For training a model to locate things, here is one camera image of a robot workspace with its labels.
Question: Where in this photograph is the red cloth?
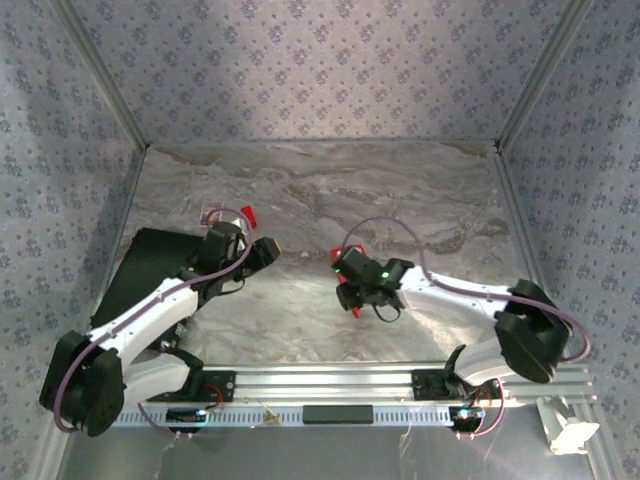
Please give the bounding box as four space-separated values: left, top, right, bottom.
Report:
332 243 365 320

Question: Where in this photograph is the purple card box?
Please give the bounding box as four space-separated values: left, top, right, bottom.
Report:
200 201 224 227

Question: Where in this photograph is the black mat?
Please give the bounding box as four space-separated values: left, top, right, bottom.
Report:
89 227 211 346

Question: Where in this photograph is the black rectangular bar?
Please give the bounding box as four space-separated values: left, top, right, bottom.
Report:
302 405 375 425

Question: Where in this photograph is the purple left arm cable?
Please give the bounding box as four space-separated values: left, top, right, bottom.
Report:
52 207 254 441

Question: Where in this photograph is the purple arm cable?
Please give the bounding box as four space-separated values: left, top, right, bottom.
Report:
339 216 592 441
52 207 254 441

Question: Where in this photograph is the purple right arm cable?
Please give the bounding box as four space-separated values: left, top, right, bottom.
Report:
339 216 592 441

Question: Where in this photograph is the aluminium mounting rail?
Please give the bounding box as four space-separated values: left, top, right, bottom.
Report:
114 364 599 409

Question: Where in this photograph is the aluminium side rail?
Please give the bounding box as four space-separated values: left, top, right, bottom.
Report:
77 144 151 369
492 142 571 364

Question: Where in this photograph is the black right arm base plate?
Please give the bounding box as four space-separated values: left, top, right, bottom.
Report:
410 369 503 401

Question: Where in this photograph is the slotted grey cable duct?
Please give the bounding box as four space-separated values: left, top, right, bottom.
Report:
112 405 459 429

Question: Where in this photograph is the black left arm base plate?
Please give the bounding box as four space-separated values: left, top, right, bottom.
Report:
144 370 237 404

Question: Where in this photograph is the aluminium frame post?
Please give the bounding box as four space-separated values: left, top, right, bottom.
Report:
494 0 599 151
49 0 151 151

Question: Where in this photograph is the white plastic bracket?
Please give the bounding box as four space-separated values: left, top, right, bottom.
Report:
535 395 601 456

